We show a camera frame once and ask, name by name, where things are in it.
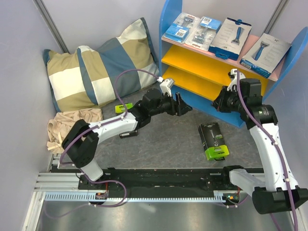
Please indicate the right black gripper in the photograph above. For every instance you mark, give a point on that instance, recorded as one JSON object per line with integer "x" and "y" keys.
{"x": 219, "y": 103}

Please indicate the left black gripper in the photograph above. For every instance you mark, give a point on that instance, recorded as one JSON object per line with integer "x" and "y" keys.
{"x": 179, "y": 108}

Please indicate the Harry's razor pack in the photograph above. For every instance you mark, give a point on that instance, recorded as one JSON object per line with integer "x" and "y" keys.
{"x": 265, "y": 55}
{"x": 230, "y": 39}

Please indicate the blue Gillette razor blister pack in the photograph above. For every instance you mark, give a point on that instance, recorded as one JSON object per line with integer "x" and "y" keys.
{"x": 182, "y": 27}

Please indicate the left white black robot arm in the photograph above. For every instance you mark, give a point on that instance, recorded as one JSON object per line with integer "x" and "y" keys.
{"x": 81, "y": 142}

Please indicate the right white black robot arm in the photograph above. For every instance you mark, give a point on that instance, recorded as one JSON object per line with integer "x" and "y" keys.
{"x": 279, "y": 191}

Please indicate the colourful wooden shelf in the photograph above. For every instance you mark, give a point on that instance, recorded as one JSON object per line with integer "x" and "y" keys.
{"x": 200, "y": 75}

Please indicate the black green razor box right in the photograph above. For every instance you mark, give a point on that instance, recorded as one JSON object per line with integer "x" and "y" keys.
{"x": 213, "y": 142}

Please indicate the black green razor box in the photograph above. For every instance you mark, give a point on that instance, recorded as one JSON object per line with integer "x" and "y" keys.
{"x": 213, "y": 142}
{"x": 119, "y": 109}

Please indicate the black green razor box left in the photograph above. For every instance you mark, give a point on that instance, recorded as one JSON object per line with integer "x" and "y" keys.
{"x": 119, "y": 109}

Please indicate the checked blue beige pillow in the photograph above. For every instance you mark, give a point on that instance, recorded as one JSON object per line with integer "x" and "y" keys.
{"x": 91, "y": 78}

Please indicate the beige crumpled cloth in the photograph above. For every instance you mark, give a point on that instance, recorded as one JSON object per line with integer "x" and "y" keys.
{"x": 59, "y": 127}

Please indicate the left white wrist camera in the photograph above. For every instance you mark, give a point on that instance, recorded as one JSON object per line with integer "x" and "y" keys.
{"x": 166, "y": 85}

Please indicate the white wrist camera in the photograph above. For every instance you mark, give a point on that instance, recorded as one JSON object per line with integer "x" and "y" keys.
{"x": 234, "y": 75}
{"x": 166, "y": 85}

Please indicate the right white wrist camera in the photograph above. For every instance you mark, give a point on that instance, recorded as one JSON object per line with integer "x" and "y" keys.
{"x": 234, "y": 75}

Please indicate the grey slotted cable duct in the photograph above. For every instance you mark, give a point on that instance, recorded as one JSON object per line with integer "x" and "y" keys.
{"x": 217, "y": 197}

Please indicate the aluminium frame rail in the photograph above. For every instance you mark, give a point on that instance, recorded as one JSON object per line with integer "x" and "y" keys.
{"x": 47, "y": 182}

